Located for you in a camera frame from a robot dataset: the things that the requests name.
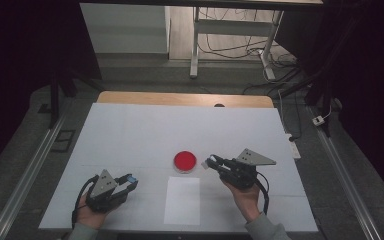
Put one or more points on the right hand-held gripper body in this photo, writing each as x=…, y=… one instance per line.
x=246, y=158

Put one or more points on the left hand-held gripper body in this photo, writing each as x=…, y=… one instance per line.
x=104, y=186

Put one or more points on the small blue stamp cap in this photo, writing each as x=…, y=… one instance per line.
x=132, y=179

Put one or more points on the round red ink pad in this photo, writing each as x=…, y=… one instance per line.
x=185, y=160

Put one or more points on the person's left hand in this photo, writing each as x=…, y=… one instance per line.
x=90, y=216

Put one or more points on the person's right hand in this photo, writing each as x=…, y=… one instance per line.
x=248, y=203

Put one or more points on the white power strip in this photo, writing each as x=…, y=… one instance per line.
x=293, y=148

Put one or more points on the white paper sheet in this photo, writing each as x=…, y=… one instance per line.
x=182, y=201

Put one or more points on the large white table cover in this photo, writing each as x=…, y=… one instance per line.
x=146, y=133

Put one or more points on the small white plug adapter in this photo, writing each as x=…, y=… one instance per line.
x=318, y=120

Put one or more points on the black metal stand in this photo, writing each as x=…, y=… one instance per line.
x=54, y=100

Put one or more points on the dark curtain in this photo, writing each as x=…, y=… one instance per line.
x=13, y=66
x=373, y=83

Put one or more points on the white cabinet panel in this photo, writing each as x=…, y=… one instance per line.
x=126, y=26

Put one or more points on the black floor frame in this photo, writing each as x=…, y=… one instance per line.
x=63, y=146

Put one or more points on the aluminium floor rail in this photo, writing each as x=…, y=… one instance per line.
x=346, y=180
x=23, y=186

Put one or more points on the white desk frame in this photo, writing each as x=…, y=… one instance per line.
x=233, y=27

